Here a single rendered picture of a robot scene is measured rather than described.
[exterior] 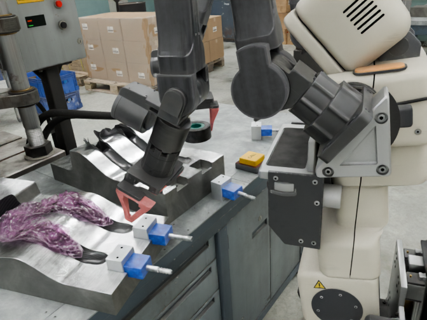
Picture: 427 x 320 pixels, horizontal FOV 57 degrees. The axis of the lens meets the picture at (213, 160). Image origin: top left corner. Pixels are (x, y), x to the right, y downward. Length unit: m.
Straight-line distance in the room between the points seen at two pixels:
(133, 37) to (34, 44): 3.28
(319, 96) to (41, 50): 1.36
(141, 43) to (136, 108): 4.25
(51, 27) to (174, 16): 1.23
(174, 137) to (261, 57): 0.20
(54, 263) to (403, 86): 0.71
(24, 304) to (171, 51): 0.60
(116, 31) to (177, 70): 4.58
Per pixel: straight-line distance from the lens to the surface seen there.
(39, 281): 0.90
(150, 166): 0.67
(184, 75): 0.58
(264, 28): 0.54
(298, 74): 0.53
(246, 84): 0.53
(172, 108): 0.59
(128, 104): 0.65
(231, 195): 1.08
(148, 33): 4.84
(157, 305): 1.12
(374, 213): 0.82
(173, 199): 1.02
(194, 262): 1.18
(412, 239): 2.42
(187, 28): 0.58
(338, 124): 0.54
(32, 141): 1.62
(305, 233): 0.79
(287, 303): 1.93
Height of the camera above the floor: 1.39
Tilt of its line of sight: 26 degrees down
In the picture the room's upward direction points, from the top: 4 degrees counter-clockwise
